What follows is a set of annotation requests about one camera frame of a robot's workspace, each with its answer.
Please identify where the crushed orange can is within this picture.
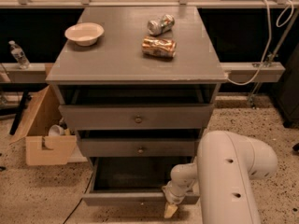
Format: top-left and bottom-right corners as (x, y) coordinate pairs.
(142, 36), (177, 58)

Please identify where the grey top drawer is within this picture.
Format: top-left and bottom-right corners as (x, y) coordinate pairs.
(59, 105), (213, 130)

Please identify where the white hanging cable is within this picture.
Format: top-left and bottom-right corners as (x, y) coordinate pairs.
(226, 0), (295, 87)

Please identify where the white cup in box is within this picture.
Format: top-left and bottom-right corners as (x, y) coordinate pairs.
(49, 125), (65, 136)

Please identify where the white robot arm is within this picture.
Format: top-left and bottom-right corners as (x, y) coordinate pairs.
(163, 131), (278, 224)

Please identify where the metal stand pole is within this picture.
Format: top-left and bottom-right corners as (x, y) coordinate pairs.
(248, 8), (299, 109)

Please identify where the grey drawer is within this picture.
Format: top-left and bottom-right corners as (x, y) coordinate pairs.
(78, 138), (198, 157)
(59, 105), (213, 130)
(83, 156), (192, 205)

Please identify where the white bowl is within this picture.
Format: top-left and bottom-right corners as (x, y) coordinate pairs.
(64, 22), (104, 47)

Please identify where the black floor cable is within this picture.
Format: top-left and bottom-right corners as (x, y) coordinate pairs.
(62, 171), (94, 224)

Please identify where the grey bottom drawer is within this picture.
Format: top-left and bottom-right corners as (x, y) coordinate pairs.
(83, 156), (192, 205)

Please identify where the open cardboard box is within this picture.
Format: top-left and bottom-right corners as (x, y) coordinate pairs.
(10, 86), (85, 166)

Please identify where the clear plastic water bottle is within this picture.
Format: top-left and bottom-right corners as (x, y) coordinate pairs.
(8, 40), (30, 70)

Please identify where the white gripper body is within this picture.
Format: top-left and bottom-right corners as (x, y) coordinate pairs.
(164, 182), (187, 204)

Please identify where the grey drawer cabinet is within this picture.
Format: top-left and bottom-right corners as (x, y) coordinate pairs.
(45, 6), (228, 173)

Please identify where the black leaning bar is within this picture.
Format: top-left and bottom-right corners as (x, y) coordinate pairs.
(9, 90), (29, 135)

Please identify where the grey middle drawer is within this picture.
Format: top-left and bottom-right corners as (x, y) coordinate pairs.
(78, 138), (198, 157)

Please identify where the crushed silver green can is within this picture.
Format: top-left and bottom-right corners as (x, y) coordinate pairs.
(148, 14), (175, 36)

